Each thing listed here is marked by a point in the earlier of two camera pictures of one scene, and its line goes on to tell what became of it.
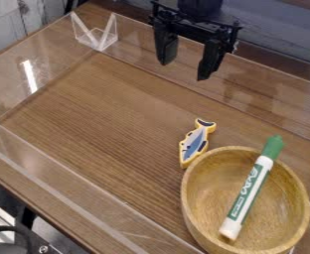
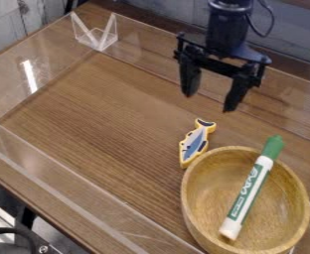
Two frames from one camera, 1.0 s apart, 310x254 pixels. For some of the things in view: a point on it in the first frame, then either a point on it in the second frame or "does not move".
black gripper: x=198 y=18 -> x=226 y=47
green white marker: x=233 y=222 does not move
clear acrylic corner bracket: x=97 y=39 does not move
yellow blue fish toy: x=195 y=142 does not move
